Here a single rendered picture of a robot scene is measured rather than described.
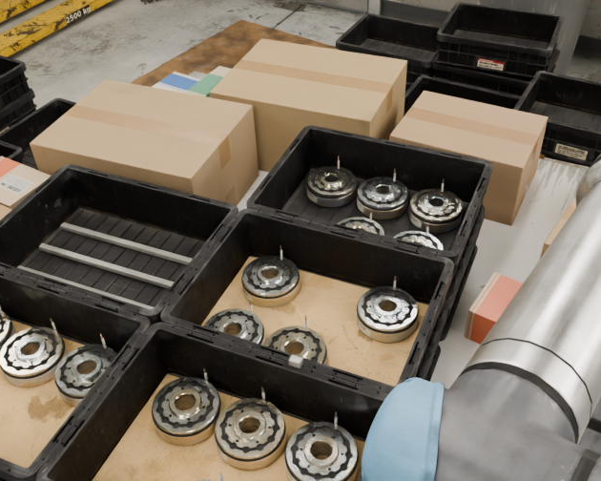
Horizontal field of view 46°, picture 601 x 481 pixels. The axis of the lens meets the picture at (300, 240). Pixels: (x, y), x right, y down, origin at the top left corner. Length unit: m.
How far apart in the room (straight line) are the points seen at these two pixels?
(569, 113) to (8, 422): 1.94
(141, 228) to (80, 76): 2.51
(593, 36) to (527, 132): 2.34
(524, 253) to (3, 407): 1.05
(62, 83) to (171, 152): 2.38
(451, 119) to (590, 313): 1.26
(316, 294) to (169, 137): 0.52
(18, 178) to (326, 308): 0.76
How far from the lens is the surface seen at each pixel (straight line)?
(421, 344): 1.08
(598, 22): 3.96
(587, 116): 2.52
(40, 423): 1.19
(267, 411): 1.08
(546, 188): 1.79
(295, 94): 1.70
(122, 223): 1.49
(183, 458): 1.10
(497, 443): 0.38
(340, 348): 1.19
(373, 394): 1.01
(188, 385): 1.13
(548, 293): 0.47
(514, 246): 1.61
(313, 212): 1.45
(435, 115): 1.71
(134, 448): 1.12
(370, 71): 1.80
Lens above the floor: 1.74
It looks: 41 degrees down
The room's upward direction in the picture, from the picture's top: 3 degrees counter-clockwise
